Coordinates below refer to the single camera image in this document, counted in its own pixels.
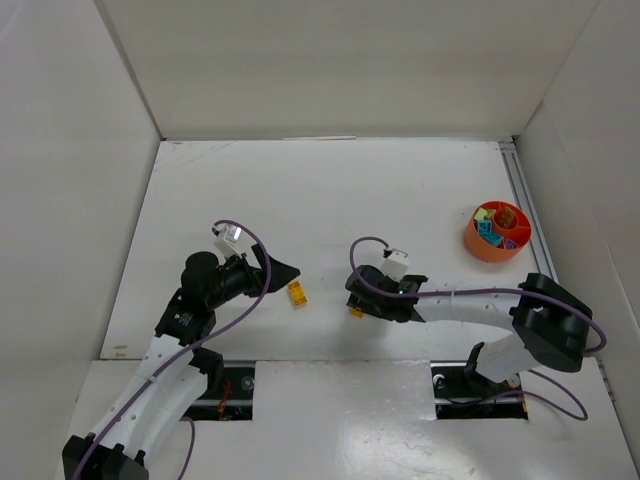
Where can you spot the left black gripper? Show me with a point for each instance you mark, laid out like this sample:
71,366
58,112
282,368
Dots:
257,273

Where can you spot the orange divided round container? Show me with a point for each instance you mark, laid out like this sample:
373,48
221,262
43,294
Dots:
475,244

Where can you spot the yellow long lego brick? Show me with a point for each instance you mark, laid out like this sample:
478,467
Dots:
297,294

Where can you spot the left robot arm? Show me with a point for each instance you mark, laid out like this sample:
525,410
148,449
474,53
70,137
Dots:
177,368

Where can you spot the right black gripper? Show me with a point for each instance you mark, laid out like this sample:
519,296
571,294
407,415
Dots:
370,295

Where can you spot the pale green small lego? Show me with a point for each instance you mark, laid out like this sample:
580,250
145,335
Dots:
480,214

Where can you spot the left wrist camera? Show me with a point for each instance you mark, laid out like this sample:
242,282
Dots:
228,240

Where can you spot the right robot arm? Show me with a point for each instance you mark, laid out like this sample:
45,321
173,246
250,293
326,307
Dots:
546,324

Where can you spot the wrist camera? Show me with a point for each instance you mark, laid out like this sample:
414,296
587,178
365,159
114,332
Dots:
395,264
228,240

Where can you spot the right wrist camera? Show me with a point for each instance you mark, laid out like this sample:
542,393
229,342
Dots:
395,264

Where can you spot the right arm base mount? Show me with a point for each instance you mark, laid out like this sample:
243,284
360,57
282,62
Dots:
460,393

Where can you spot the brown long lego brick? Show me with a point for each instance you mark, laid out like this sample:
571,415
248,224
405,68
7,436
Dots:
505,217

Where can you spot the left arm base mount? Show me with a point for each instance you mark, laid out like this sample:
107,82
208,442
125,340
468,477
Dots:
229,389

